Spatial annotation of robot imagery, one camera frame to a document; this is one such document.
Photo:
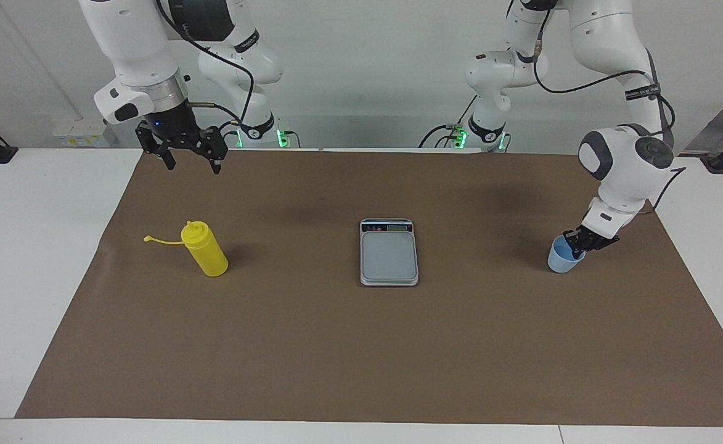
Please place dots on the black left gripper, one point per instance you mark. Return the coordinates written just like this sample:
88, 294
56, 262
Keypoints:
595, 239

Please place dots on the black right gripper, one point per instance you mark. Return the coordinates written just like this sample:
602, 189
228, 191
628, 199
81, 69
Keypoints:
173, 126

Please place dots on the light blue plastic cup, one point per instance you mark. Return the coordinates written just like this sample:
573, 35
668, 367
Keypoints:
561, 260

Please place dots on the yellow squeeze bottle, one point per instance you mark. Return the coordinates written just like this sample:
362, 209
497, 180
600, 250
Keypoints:
207, 253

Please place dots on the silver digital kitchen scale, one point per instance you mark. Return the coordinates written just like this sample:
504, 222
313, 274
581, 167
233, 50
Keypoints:
389, 256

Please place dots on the brown table mat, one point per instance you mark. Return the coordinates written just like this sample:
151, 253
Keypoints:
336, 357

